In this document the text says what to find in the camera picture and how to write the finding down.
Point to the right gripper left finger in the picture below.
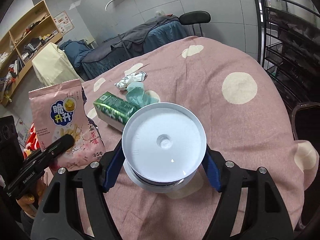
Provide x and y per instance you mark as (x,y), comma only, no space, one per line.
(58,215)

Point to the pink snack bag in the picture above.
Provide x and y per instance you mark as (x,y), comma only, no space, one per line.
(58,110)

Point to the white plastic cup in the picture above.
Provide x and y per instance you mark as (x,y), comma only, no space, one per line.
(163,144)

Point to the white blue wrapper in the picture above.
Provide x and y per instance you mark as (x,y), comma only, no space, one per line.
(124,83)

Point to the dark brown trash bin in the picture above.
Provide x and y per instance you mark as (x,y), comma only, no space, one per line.
(305,127)

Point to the person's left hand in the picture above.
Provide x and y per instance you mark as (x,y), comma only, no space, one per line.
(34,196)

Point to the red patterned cloth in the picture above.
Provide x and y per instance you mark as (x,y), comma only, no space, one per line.
(32,143)

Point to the pink polka dot bedspread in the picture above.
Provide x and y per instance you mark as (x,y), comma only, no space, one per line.
(243,116)

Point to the cream cloth covered chair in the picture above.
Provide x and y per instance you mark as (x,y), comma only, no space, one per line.
(52,66)

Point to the green carton box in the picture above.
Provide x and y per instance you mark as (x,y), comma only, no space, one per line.
(113,110)

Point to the teal crumpled wrapper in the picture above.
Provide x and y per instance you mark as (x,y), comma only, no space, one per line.
(138,96)

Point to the wooden cubby shelf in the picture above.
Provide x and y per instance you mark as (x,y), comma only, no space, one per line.
(24,40)

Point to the massage bed with blue covers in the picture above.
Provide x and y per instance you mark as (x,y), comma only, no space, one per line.
(144,38)

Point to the black round stool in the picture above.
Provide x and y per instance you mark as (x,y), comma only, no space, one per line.
(195,17)

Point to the wall poster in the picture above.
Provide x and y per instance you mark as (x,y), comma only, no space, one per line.
(63,23)

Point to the black wire shelf cart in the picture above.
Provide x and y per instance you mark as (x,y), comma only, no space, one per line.
(291,50)

